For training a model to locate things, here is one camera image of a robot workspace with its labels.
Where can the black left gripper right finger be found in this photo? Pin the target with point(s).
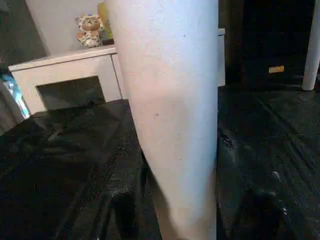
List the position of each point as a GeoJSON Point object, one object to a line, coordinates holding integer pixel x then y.
{"type": "Point", "coordinates": [250, 200]}

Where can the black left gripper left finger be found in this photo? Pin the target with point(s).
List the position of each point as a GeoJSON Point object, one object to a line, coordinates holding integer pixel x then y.
{"type": "Point", "coordinates": [130, 212]}

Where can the white plastic table leg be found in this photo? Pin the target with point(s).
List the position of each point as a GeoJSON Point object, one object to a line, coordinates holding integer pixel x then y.
{"type": "Point", "coordinates": [311, 50]}
{"type": "Point", "coordinates": [170, 100]}

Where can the black plastic mat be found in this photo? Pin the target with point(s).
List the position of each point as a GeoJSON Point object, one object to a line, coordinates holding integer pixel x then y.
{"type": "Point", "coordinates": [50, 162]}

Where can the white glass-door cabinet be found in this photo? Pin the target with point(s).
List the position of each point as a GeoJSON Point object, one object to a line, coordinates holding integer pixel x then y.
{"type": "Point", "coordinates": [62, 67]}

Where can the black box with gold label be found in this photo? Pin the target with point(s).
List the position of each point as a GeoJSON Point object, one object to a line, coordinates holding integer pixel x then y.
{"type": "Point", "coordinates": [262, 37]}

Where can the blue patterned white roll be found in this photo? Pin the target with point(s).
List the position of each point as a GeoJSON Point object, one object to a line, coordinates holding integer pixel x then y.
{"type": "Point", "coordinates": [15, 95]}

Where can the spotted teddy bear toy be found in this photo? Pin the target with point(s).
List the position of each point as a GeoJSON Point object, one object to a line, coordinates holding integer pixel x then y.
{"type": "Point", "coordinates": [90, 30]}

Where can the yellow green box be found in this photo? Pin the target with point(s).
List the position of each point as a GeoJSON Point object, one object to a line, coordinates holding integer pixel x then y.
{"type": "Point", "coordinates": [103, 17]}

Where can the grey curtain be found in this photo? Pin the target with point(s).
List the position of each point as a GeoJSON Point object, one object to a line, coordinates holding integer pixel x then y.
{"type": "Point", "coordinates": [15, 37]}

